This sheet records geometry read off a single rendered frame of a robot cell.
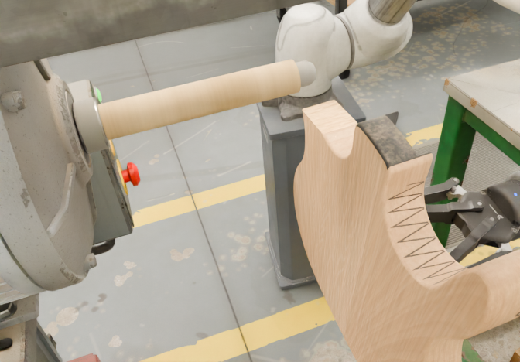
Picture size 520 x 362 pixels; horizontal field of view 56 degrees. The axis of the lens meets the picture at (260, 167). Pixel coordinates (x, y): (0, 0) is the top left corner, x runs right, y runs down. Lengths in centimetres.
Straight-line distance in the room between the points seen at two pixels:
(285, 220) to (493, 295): 125
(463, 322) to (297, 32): 98
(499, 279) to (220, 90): 26
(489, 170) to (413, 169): 195
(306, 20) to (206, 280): 104
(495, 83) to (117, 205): 79
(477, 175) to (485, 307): 199
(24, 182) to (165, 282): 160
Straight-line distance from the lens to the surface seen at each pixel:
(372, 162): 46
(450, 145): 118
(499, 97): 110
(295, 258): 173
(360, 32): 135
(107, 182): 73
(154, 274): 195
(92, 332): 188
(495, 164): 244
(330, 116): 59
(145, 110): 43
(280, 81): 45
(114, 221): 78
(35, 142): 35
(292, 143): 138
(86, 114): 43
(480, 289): 38
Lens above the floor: 149
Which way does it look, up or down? 40 degrees down
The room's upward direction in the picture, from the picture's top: 5 degrees counter-clockwise
